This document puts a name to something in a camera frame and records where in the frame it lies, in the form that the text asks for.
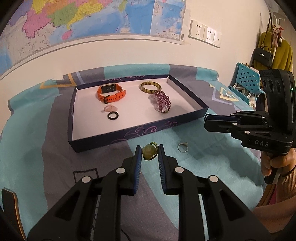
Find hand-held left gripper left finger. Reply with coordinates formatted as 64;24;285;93
27;146;142;241

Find black handbag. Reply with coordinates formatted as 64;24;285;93
251;45;274;70

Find person's right hand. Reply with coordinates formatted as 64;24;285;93
260;152;296;178

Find colourful wall map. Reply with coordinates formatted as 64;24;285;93
0;0;186;75

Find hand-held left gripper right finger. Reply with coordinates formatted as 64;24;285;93
158;144;272;241

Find small plush toy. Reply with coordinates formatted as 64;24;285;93
272;24;284;43

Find mustard yellow coat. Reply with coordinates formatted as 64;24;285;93
257;32;294;72

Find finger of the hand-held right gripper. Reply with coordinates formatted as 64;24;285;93
205;110;270;126
204;120;272;139

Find white wall socket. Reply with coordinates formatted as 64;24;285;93
214;30;222;49
188;20;206;41
203;24;216;44

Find olive green bangle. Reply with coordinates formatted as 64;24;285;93
139;81;162;94

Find blue perforated plastic chair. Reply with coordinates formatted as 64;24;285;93
228;62;266;110

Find person's right forearm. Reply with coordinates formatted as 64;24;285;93
253;166;296;232

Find purple beaded bracelet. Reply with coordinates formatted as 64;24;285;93
151;90;173;114

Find green jade woven ring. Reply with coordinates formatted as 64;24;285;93
142;141;160;161

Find navy shallow cardboard box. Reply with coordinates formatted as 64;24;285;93
68;74;209;153

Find white coat stand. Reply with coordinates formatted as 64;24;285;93
269;17;286;63

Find teal grey printed blanket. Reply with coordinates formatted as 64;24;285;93
0;64;266;241

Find wooden-edged black board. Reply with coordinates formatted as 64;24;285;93
1;188;27;240

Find orange smartwatch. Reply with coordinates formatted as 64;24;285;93
97;82;126;104

